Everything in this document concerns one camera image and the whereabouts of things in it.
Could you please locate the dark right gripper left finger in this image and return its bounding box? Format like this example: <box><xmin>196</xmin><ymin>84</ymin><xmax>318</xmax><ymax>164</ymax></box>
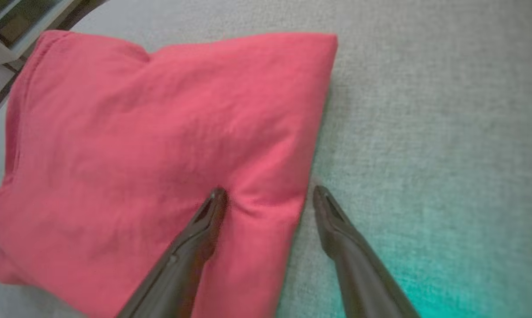
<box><xmin>116</xmin><ymin>188</ymin><xmax>229</xmax><ymax>318</ymax></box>

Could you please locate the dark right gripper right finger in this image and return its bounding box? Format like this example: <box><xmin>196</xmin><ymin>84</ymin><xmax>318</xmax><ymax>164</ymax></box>
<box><xmin>313</xmin><ymin>185</ymin><xmax>421</xmax><ymax>318</ymax></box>

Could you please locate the red jersey with black print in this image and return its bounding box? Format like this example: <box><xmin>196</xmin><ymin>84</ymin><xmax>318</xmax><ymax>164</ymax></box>
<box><xmin>0</xmin><ymin>30</ymin><xmax>338</xmax><ymax>318</ymax></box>

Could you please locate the grey fabric sofa seat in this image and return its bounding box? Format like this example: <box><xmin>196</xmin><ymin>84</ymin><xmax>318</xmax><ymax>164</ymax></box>
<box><xmin>0</xmin><ymin>0</ymin><xmax>532</xmax><ymax>318</ymax></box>

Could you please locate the brown box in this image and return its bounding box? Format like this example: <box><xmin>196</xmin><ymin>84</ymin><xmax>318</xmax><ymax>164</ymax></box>
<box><xmin>0</xmin><ymin>12</ymin><xmax>34</xmax><ymax>45</ymax></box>

